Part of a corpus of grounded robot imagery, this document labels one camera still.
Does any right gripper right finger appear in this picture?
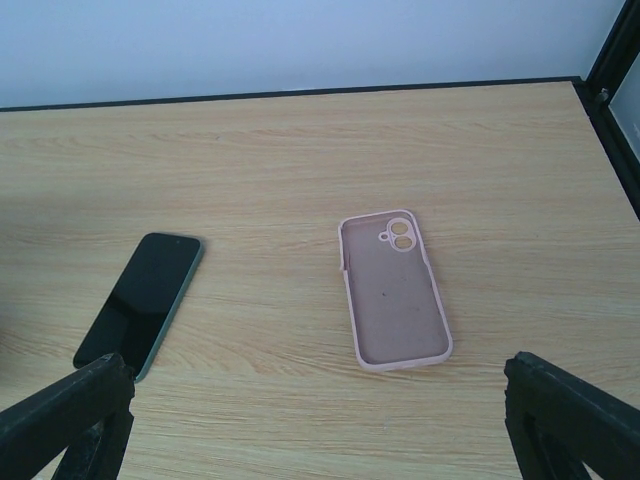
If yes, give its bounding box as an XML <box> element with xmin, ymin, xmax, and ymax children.
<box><xmin>504</xmin><ymin>352</ymin><xmax>639</xmax><ymax>479</ymax></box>

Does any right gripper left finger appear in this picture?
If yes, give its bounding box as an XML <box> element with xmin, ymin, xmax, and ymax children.
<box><xmin>1</xmin><ymin>353</ymin><xmax>135</xmax><ymax>479</ymax></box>

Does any dark green phone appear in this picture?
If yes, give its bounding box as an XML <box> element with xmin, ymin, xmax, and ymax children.
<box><xmin>72</xmin><ymin>232</ymin><xmax>205</xmax><ymax>382</ymax></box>

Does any pink phone case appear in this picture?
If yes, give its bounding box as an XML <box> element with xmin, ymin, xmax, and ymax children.
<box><xmin>338</xmin><ymin>209</ymin><xmax>453</xmax><ymax>372</ymax></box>

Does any black aluminium frame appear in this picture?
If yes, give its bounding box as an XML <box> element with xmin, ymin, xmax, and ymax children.
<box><xmin>1</xmin><ymin>1</ymin><xmax>639</xmax><ymax>212</ymax></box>

